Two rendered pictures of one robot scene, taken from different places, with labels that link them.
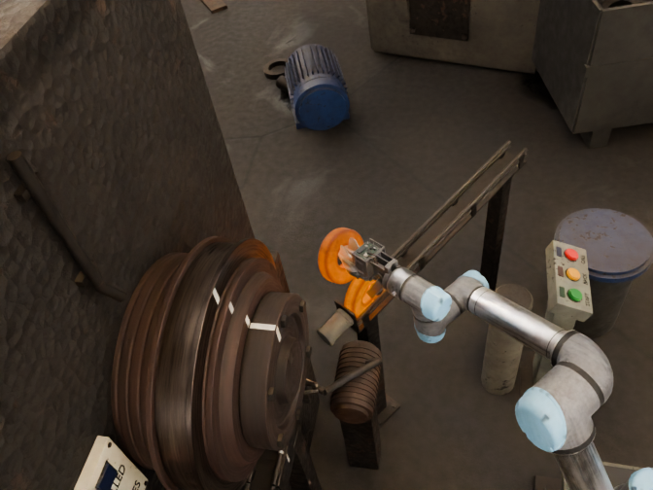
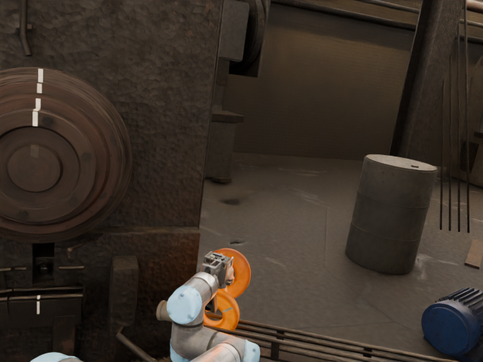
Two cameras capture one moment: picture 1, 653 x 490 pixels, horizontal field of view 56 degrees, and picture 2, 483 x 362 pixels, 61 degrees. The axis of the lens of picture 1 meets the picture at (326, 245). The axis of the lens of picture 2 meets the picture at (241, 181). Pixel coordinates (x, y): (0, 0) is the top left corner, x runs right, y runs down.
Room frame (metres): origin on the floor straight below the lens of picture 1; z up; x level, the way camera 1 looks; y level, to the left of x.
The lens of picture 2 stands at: (0.38, -0.96, 1.40)
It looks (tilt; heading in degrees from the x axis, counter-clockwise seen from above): 14 degrees down; 52
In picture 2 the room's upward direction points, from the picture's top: 8 degrees clockwise
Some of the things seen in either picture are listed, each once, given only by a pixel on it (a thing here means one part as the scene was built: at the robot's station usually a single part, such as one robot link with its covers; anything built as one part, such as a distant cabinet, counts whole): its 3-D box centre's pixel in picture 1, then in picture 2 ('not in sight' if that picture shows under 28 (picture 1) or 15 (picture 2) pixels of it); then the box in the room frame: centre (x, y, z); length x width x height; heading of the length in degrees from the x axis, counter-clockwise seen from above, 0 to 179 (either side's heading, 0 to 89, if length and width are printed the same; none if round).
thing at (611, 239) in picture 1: (592, 277); not in sight; (1.27, -0.94, 0.21); 0.32 x 0.32 x 0.43
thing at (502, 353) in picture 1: (504, 343); not in sight; (1.04, -0.53, 0.26); 0.12 x 0.12 x 0.52
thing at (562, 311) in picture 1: (556, 329); not in sight; (1.03, -0.70, 0.31); 0.24 x 0.16 x 0.62; 162
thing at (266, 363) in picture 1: (280, 368); (36, 166); (0.58, 0.12, 1.11); 0.28 x 0.06 x 0.28; 162
